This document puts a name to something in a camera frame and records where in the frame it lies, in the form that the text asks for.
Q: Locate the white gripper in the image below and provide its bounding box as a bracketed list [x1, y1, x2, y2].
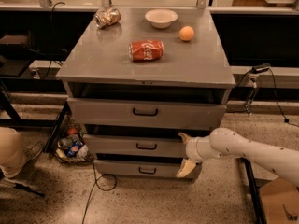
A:
[176, 132, 219, 178]

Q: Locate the grey drawer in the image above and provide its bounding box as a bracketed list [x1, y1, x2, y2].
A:
[93, 159, 203, 181]
[67, 98, 226, 130]
[84, 134, 186, 158]

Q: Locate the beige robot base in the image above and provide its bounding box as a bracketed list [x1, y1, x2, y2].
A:
[0, 127, 43, 178]

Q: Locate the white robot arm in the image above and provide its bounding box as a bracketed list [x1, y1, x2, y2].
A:
[177, 128, 299, 187]

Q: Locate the grey bottom drawer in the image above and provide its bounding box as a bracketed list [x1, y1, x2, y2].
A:
[93, 159, 203, 181]

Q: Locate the grey drawer cabinet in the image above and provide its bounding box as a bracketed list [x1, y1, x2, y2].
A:
[55, 7, 236, 183]

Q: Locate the grey top drawer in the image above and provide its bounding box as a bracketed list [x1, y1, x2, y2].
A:
[67, 98, 226, 130]

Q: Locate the black metal table leg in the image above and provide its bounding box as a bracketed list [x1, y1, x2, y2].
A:
[241, 159, 266, 224]

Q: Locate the cardboard box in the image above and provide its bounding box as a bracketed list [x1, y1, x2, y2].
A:
[260, 177, 299, 224]

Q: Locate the black power adapter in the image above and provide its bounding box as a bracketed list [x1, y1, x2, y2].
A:
[251, 63, 270, 74]

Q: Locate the red cola can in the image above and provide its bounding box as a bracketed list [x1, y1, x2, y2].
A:
[129, 40, 164, 61]

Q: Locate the blue soda can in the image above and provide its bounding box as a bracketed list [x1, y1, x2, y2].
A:
[66, 141, 82, 158]

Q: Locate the small red apple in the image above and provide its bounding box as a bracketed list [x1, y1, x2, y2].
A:
[67, 127, 78, 135]

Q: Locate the orange fruit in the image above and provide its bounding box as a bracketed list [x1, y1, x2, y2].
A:
[179, 26, 194, 42]

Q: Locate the white bowl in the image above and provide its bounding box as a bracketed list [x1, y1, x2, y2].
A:
[145, 9, 178, 29]

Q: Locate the crumpled snack bag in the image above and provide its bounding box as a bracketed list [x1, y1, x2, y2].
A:
[93, 7, 121, 29]

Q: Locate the black stand leg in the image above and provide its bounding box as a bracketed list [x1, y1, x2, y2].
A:
[0, 172, 45, 197]

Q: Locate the black floor cable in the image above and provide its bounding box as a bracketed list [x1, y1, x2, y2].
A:
[81, 162, 118, 224]

